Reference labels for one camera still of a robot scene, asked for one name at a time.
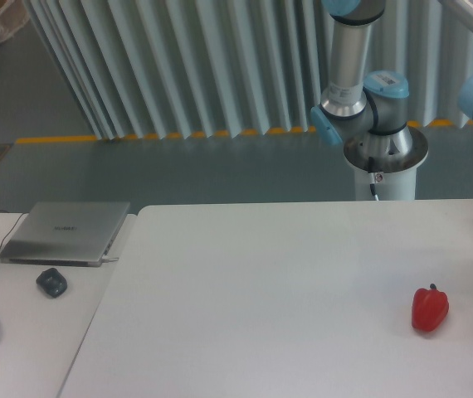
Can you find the corrugated white partition screen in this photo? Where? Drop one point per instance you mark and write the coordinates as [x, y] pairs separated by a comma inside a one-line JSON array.
[[164, 68]]

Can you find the red bell pepper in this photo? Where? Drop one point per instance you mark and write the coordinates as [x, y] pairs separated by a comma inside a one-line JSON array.
[[429, 308]]

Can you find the silver closed laptop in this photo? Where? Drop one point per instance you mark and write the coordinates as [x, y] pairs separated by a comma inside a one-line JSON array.
[[78, 233]]

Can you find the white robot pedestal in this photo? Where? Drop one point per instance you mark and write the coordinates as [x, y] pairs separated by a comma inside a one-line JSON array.
[[385, 167]]

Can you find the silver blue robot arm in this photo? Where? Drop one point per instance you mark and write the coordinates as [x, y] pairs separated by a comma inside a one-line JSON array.
[[350, 62]]

